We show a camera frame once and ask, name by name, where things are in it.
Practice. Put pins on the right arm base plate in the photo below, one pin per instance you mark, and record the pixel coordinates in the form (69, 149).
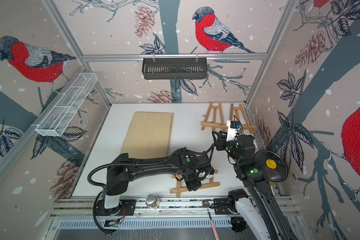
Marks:
(221, 207)

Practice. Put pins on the green circuit board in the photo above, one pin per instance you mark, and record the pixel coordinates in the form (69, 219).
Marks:
(115, 223)

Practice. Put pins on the wooden easel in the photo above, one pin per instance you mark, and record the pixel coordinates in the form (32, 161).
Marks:
(180, 188)
(214, 118)
(239, 113)

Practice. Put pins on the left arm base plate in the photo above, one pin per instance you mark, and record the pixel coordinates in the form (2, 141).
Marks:
(126, 207)

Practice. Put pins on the white wire mesh basket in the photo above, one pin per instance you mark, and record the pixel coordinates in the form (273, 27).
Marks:
(59, 117)

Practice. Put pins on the pink handled spoon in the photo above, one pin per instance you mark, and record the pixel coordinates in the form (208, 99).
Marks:
(206, 205)

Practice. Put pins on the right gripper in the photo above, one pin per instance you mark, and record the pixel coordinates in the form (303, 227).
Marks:
(222, 141)

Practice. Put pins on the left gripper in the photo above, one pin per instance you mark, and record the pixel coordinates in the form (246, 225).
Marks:
(194, 187)

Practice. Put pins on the plywood board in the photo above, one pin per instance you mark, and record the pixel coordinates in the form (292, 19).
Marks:
(149, 135)

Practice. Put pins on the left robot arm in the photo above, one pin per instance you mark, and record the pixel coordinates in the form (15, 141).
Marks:
(193, 167)

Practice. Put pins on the black hanging basket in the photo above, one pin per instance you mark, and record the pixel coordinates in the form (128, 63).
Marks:
(175, 69)

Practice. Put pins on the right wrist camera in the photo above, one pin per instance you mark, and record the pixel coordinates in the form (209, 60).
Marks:
(234, 130)

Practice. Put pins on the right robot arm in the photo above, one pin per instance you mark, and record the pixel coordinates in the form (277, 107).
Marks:
(256, 203)

